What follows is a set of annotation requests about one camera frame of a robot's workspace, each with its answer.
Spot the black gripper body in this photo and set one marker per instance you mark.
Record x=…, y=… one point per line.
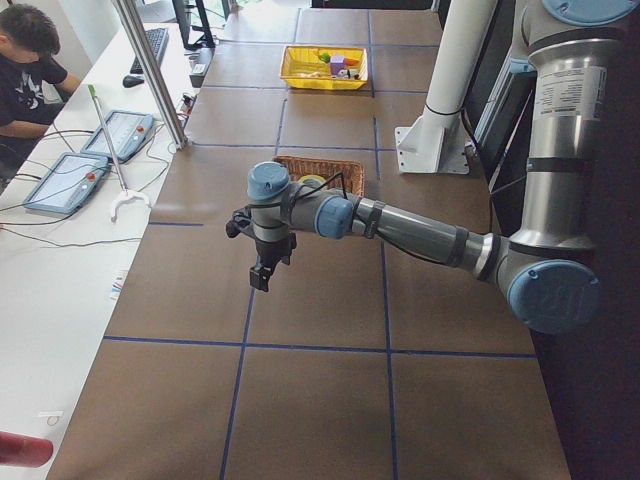
x=269, y=249

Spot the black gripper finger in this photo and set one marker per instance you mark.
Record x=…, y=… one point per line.
x=259, y=276

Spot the yellow tape roll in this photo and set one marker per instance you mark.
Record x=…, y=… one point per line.
x=312, y=178

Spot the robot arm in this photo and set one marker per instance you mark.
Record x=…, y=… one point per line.
x=569, y=46

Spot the brown wicker basket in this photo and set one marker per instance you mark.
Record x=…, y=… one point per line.
x=353, y=174

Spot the yellow plastic basket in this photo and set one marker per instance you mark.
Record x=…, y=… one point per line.
x=307, y=58

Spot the white reacher grabber stick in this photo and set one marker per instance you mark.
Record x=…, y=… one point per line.
x=126, y=195

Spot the far blue teach pendant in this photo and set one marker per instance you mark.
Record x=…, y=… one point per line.
x=128, y=130

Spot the blue teach pendant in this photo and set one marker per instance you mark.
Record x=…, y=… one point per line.
x=69, y=183
x=128, y=130

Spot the toy panda figure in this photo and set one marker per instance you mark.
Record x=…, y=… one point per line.
x=347, y=74

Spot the white mounting pillar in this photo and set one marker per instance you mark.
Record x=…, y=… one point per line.
x=435, y=142

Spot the purple toy block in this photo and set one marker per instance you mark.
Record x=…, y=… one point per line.
x=336, y=64

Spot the near blue teach pendant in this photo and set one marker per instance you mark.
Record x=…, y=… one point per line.
x=69, y=183

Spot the black computer mouse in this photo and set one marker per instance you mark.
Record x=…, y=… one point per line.
x=130, y=81

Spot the black monitor stand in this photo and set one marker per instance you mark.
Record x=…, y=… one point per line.
x=194, y=27

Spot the black keyboard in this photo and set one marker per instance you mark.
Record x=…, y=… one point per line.
x=158, y=39

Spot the seated person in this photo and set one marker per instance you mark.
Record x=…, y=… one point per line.
x=29, y=42

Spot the red cylinder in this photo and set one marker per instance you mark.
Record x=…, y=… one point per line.
x=24, y=451

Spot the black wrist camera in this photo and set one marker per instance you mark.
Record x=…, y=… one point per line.
x=240, y=223

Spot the aluminium frame post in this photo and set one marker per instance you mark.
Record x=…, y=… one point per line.
x=136, y=34

